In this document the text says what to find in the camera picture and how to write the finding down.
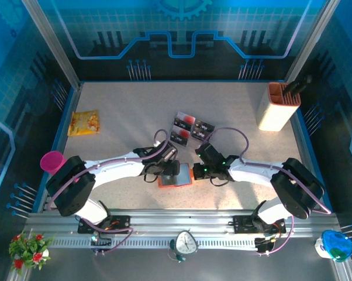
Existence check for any orange card holder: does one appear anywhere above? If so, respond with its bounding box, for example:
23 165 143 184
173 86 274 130
157 162 194 190

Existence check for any black VIP card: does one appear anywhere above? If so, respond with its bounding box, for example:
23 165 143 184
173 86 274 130
195 119 216 134
191 128 208 142

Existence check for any black card with red circle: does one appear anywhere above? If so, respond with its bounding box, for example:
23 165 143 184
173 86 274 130
170 128 191 147
175 111 196 124

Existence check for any white triangular desk clock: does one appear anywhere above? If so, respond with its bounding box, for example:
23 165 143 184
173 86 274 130
169 229 199 263

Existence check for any cream knife block orange top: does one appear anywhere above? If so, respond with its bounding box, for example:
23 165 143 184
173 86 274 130
257 81 302 132

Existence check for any small controller board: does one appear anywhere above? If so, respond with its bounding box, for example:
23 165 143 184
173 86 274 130
253 235 278 257
89 233 112 255

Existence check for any yellow snack bag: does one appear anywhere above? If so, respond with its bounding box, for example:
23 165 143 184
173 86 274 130
67 109 102 137

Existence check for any pink plastic goblet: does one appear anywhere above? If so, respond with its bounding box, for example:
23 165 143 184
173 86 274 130
40 150 68 176

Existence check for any blue and white container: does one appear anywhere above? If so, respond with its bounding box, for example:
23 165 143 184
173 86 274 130
315 229 352 263

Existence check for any potted plant with red flowers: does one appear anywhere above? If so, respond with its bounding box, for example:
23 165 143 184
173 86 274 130
8 231 56 276

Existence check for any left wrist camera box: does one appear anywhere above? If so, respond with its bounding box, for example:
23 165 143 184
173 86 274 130
160 140 179 162

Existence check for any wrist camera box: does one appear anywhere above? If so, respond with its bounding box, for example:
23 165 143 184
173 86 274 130
195 142 222 165
160 140 179 162

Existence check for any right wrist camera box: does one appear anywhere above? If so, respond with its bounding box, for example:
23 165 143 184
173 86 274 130
195 142 222 165

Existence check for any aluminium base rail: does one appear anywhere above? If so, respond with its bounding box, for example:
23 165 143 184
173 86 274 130
23 208 340 235

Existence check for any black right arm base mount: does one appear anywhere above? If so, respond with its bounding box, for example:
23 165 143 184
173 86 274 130
232 215 287 234

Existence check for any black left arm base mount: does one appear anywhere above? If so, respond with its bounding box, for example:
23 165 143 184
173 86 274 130
77 215 132 235

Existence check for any slotted grey cable duct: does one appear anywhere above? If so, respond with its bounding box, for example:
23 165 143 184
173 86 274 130
49 237 264 249

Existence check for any black knife handle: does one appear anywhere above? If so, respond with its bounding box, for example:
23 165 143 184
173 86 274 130
282 74 313 97

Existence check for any aluminium frame post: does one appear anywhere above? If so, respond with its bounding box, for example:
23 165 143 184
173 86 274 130
284 0 340 84
20 0 84 90

